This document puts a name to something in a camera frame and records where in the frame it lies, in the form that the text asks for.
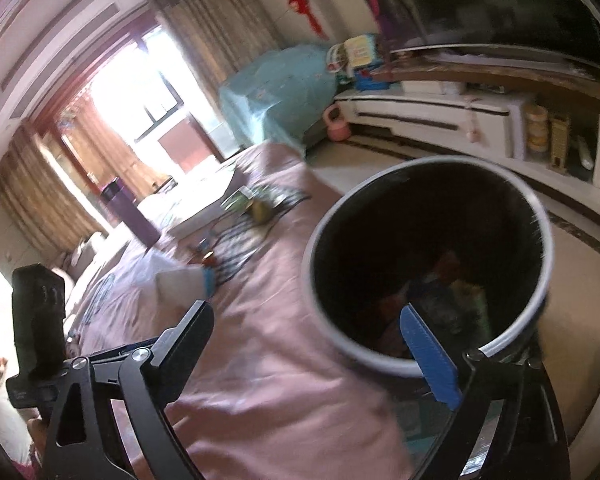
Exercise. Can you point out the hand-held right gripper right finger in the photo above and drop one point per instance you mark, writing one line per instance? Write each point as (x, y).
(430, 355)

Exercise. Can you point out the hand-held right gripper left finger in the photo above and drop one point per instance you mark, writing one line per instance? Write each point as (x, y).
(190, 340)

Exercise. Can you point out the black white-rimmed trash bin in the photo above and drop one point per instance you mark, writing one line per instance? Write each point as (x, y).
(420, 210)

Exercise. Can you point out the pink tablecloth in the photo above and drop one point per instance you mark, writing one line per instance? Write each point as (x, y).
(280, 360)

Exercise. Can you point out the thick white book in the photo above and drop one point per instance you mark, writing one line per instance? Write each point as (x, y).
(200, 225)

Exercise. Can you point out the brown patterned curtain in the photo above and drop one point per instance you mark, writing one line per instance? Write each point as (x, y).
(105, 150)
(45, 195)
(215, 35)

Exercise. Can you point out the purple thermos bottle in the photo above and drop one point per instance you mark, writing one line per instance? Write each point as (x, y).
(132, 215)

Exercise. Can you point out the colourful cover book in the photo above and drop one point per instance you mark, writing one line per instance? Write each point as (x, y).
(240, 200)

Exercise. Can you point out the green plaid cloth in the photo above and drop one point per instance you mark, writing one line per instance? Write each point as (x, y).
(290, 197)

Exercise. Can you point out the white television cabinet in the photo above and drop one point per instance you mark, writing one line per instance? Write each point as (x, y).
(430, 115)

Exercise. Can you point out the pink kettlebell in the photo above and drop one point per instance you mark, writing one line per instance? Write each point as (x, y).
(337, 127)

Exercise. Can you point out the beige round container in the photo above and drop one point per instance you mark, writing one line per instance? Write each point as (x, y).
(537, 127)

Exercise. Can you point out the teal dust cover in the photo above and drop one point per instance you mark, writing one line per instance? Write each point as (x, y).
(275, 95)

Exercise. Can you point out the colourful plastic toy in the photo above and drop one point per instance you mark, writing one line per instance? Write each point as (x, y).
(360, 55)

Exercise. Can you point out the black flat television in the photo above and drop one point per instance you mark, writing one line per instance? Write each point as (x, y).
(480, 5)

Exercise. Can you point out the red pole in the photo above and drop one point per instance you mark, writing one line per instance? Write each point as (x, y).
(375, 5)

